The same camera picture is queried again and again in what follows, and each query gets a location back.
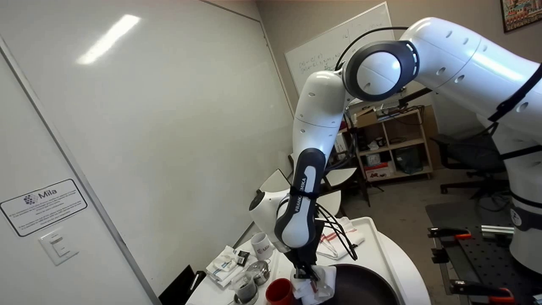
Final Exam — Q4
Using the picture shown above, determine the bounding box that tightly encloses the white mug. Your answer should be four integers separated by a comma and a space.
251, 235, 278, 261

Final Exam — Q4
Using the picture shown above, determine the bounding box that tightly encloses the white plastic tray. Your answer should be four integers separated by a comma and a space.
265, 215, 405, 305

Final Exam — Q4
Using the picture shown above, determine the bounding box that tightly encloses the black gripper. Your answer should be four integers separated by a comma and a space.
290, 240, 327, 288

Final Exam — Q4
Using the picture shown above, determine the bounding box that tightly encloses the black orange clamp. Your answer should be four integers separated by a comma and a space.
427, 225, 476, 242
448, 278, 517, 305

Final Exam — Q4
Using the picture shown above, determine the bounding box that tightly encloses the silver metal bar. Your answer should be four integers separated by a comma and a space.
480, 223, 517, 237

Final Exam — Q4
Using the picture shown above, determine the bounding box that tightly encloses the large white wall panel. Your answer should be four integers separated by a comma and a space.
0, 0, 302, 305

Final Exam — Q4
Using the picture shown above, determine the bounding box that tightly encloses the black robot platform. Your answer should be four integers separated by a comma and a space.
426, 200, 542, 305

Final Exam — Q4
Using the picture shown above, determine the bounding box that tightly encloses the dark grey box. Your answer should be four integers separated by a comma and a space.
395, 147, 426, 174

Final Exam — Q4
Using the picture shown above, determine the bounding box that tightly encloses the small metal cup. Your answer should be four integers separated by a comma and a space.
234, 276, 261, 305
246, 259, 272, 286

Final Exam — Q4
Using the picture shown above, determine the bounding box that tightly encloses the white red striped towel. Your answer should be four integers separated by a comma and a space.
294, 262, 341, 303
319, 222, 370, 261

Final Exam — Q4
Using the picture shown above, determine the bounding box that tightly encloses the red mug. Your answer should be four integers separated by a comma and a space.
265, 276, 297, 305

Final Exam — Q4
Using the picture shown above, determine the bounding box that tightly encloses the black office chair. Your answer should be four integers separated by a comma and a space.
438, 125, 510, 200

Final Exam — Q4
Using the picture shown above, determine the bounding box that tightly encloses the black boom stand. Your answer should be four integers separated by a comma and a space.
397, 84, 436, 110

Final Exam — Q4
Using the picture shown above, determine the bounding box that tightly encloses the wooden shelf unit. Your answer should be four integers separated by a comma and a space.
344, 103, 438, 183

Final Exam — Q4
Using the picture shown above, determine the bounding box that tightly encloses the white wall notice sign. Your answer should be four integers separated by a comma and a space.
0, 178, 90, 239

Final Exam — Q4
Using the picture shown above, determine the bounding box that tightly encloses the small black bracket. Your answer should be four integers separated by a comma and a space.
431, 245, 454, 266

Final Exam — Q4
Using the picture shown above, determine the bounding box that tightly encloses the red white carton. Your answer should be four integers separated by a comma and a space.
365, 161, 395, 183

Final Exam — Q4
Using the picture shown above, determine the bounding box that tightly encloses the black frying pan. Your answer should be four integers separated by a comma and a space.
319, 262, 404, 305

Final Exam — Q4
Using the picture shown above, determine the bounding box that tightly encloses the white light switch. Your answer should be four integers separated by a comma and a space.
39, 227, 82, 267

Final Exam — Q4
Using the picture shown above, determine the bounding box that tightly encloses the pile of white packets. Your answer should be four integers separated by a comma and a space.
205, 244, 248, 289

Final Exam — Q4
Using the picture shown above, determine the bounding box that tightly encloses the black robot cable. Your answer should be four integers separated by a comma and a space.
314, 23, 410, 262

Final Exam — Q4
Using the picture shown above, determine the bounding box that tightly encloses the framed picture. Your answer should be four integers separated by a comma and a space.
498, 0, 542, 34

